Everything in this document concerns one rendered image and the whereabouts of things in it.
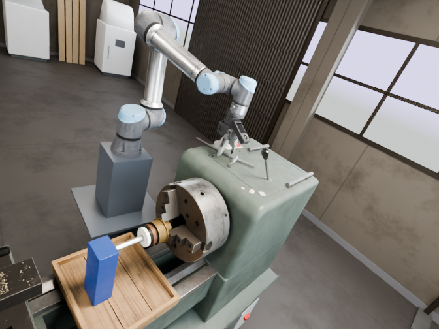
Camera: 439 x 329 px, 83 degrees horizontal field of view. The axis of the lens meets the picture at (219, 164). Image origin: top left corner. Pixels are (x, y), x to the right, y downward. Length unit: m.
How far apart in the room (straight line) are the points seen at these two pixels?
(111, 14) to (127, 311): 6.56
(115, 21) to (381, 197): 6.32
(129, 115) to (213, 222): 0.63
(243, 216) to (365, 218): 2.48
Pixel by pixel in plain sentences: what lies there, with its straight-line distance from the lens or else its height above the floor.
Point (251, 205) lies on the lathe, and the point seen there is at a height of 1.24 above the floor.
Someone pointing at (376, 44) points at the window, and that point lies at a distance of 3.28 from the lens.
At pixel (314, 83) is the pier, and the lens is 3.31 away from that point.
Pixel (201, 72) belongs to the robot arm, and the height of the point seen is 1.61.
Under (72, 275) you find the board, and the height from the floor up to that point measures 0.89.
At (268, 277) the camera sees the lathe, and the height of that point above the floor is 0.54.
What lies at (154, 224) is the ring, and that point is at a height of 1.12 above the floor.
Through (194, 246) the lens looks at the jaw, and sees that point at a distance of 0.91.
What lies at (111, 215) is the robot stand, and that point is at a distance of 1.46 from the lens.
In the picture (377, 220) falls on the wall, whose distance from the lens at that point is 3.30.
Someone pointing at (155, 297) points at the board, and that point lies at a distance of 1.03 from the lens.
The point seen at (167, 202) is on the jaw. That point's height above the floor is 1.16.
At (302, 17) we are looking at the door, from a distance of 3.73.
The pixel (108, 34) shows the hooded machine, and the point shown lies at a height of 0.94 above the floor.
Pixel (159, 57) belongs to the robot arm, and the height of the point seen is 1.57.
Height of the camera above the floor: 1.75
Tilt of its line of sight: 27 degrees down
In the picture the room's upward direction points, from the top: 20 degrees clockwise
